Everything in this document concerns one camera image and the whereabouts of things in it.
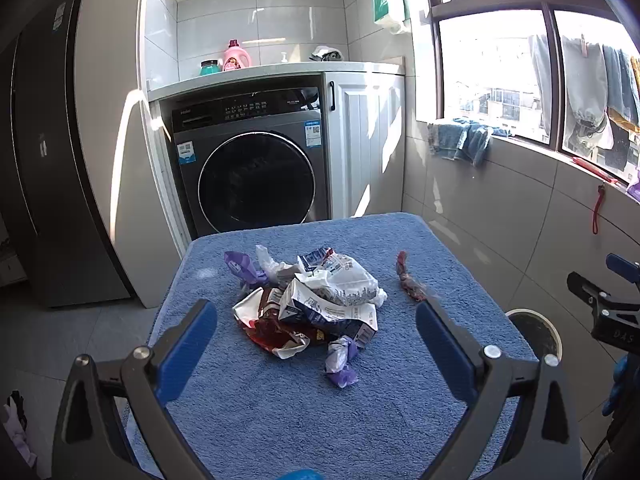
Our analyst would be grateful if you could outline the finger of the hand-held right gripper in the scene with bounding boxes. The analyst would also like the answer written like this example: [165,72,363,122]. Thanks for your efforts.
[606,253,640,282]
[567,271,613,308]

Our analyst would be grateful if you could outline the green and white hanging bag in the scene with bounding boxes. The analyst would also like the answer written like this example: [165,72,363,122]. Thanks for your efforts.
[372,0,412,35]

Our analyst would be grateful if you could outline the white hanging garment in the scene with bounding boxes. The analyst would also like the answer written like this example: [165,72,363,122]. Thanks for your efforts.
[560,35,614,154]

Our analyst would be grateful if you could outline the dark refrigerator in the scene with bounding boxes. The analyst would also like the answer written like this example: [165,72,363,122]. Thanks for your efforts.
[0,0,134,309]

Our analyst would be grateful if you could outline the red snack bag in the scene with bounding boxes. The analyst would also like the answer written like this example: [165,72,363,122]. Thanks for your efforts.
[232,287,312,359]

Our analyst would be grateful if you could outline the round metal trash bin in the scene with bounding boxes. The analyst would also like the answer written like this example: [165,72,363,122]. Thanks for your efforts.
[505,308,563,367]

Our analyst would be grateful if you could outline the white plastic film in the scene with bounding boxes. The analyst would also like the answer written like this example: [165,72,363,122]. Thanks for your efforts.
[255,245,301,283]

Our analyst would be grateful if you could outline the blue hanging jeans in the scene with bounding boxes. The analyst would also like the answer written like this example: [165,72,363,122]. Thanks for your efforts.
[602,45,640,117]

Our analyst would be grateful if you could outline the yellow hanging cloth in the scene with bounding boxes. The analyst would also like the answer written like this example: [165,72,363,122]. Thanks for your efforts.
[607,57,640,134]

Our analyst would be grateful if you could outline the grey front-load washing machine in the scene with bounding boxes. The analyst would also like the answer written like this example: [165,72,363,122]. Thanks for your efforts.
[171,87,332,239]

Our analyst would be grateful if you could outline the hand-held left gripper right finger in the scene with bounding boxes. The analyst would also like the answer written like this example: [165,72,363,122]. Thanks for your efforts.
[415,296,583,480]

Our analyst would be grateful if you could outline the pale crumpled cloth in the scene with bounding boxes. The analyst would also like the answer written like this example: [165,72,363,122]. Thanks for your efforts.
[0,390,39,472]

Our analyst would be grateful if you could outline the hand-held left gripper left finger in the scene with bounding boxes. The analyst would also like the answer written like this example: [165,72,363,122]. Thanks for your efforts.
[51,298,218,480]

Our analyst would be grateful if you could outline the blue and white carton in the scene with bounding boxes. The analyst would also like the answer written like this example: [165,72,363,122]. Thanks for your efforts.
[277,278,379,346]

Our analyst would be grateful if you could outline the pink detergent bottle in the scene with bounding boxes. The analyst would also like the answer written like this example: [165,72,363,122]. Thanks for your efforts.
[222,40,251,72]

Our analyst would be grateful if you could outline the white paper bag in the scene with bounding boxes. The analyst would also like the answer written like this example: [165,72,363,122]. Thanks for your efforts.
[295,248,388,307]

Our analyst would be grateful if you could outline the purple candy wrapper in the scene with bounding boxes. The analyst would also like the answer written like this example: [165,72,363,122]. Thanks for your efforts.
[324,336,359,389]
[224,251,271,292]

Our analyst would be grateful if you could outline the person's right hand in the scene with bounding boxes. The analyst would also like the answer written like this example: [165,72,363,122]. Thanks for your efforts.
[602,355,632,417]

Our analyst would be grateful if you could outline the white cabinet door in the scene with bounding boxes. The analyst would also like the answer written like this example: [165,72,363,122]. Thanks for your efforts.
[324,72,407,221]

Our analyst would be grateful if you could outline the red twisted wrapper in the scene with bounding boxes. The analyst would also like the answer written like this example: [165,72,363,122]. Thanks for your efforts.
[395,251,429,303]

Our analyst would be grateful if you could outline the red cord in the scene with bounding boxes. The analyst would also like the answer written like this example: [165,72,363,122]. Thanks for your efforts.
[592,185,606,235]

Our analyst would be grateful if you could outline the blue terry towel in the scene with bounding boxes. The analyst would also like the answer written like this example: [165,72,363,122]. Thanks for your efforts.
[127,212,546,480]

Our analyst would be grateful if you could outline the red stick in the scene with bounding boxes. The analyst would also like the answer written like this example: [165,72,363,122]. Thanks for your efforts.
[572,156,619,184]

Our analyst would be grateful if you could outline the blue denim cloth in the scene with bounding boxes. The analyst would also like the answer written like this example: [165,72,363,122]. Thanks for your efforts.
[427,118,512,168]

